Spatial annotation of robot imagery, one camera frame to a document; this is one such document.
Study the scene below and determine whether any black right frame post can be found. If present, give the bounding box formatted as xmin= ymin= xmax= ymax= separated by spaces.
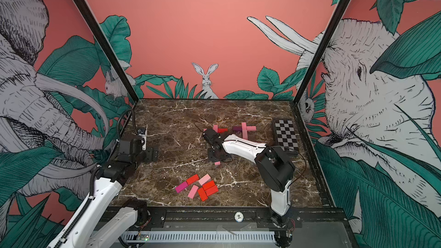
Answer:
xmin=294 ymin=0 xmax=351 ymax=104

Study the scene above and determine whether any black frame post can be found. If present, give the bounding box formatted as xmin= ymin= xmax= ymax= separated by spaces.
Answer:
xmin=73 ymin=0 xmax=139 ymax=104
xmin=294 ymin=0 xmax=351 ymax=104

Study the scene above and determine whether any red block bottom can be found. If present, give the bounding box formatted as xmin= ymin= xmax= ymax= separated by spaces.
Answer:
xmin=198 ymin=188 xmax=208 ymax=202

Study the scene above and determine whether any light pink block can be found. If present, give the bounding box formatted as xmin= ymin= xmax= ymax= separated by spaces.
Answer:
xmin=242 ymin=130 xmax=248 ymax=140
xmin=198 ymin=174 xmax=211 ymax=186

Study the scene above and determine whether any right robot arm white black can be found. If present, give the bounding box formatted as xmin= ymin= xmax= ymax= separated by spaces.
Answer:
xmin=202 ymin=129 xmax=302 ymax=231

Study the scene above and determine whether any magenta block far left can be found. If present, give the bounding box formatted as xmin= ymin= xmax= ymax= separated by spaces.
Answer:
xmin=175 ymin=181 xmax=188 ymax=193

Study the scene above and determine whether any red block large center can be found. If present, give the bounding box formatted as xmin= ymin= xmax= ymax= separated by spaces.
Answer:
xmin=202 ymin=180 xmax=219 ymax=196

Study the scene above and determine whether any black white checkerboard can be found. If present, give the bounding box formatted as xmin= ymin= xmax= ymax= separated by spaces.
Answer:
xmin=272 ymin=118 xmax=299 ymax=157

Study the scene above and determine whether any white slotted cable duct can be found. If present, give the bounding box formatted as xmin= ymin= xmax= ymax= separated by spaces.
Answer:
xmin=120 ymin=231 xmax=276 ymax=243

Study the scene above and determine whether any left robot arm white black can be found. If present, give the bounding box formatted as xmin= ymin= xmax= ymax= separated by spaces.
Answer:
xmin=49 ymin=133 xmax=158 ymax=248

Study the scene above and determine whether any black left frame post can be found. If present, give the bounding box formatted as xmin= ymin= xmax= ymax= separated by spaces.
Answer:
xmin=73 ymin=0 xmax=139 ymax=104

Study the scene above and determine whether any black corrugated cable hose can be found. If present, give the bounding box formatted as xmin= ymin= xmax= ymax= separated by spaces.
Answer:
xmin=116 ymin=108 xmax=138 ymax=140

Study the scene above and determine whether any black front rail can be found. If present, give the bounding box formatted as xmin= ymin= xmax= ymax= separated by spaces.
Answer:
xmin=143 ymin=206 xmax=350 ymax=231

